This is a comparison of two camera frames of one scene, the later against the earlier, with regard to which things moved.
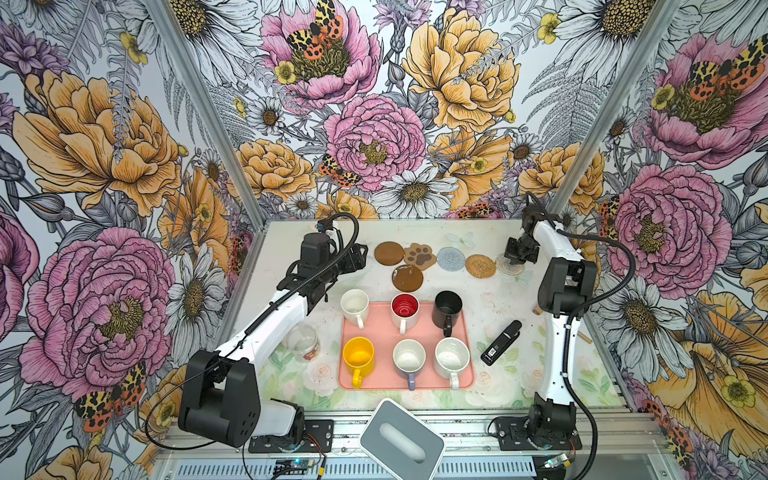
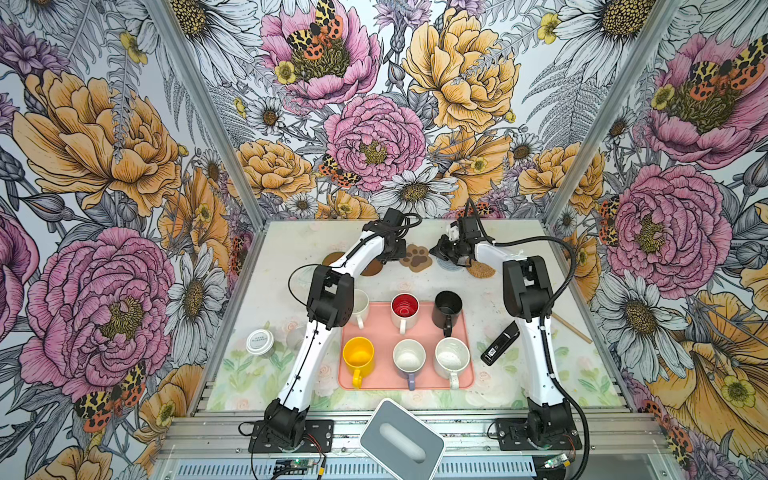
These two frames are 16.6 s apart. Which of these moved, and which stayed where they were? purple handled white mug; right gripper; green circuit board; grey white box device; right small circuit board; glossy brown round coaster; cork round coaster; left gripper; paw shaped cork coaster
Moved: left gripper; right gripper; glossy brown round coaster
Stayed: cork round coaster; green circuit board; grey white box device; paw shaped cork coaster; right small circuit board; purple handled white mug
